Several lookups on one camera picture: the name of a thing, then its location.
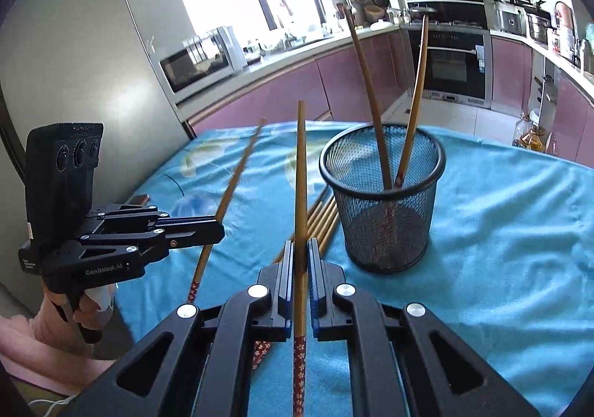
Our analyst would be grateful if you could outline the large steel stockpot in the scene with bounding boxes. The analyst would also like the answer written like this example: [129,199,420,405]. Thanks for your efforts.
[526,11,553,44]

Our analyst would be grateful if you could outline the pink base cabinets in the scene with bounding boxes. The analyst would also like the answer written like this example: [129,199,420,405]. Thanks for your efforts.
[186,32,414,134]
[489,34,594,167]

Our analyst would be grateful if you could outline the bunch of wooden chopsticks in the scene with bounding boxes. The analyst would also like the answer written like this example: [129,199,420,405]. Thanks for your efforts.
[252,187,342,370]

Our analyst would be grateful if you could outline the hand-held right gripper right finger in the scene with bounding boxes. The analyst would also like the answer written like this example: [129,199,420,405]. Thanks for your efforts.
[307,238,541,417]

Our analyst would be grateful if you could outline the silver microwave oven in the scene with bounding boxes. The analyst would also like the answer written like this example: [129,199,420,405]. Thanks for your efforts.
[159,26,249,104]

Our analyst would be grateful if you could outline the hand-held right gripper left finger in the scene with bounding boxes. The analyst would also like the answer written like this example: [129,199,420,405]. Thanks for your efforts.
[60,241,296,417]

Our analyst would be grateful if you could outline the silver refrigerator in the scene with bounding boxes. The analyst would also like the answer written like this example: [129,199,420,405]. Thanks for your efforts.
[0,0,196,306]

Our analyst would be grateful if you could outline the black built-in oven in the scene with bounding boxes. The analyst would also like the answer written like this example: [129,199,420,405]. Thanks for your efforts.
[407,27,493,109]

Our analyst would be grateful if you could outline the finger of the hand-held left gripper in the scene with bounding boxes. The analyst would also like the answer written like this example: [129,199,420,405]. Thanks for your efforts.
[78,222,226,256]
[88,202,224,231]

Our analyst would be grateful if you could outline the person's left hand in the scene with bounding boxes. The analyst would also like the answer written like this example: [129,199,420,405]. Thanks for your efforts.
[71,286,116,333]

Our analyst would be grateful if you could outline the black mesh utensil holder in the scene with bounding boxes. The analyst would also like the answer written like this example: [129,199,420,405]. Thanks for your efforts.
[319,122,447,274]

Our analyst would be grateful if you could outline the blue printed tablecloth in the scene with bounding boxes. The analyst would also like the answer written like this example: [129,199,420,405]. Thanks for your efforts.
[114,120,594,417]

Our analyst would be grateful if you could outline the silver box appliance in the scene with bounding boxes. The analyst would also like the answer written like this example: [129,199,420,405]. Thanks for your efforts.
[494,6,525,35]

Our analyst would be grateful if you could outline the white cable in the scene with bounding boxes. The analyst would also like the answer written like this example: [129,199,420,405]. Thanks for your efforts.
[28,391,81,409]

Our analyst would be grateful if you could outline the wooden chopstick red patterned end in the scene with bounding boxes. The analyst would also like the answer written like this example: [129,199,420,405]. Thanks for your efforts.
[187,117,268,305]
[292,100,309,417]
[394,14,430,190]

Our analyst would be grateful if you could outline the steel lidded pot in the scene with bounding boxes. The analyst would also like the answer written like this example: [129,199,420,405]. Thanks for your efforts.
[407,4,438,21]

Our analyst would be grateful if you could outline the cooking oil bottles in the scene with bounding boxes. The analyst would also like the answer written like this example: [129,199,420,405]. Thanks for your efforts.
[513,113,546,153]

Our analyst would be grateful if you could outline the pink thermos jug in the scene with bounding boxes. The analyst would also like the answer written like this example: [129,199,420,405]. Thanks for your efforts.
[554,1,576,60]

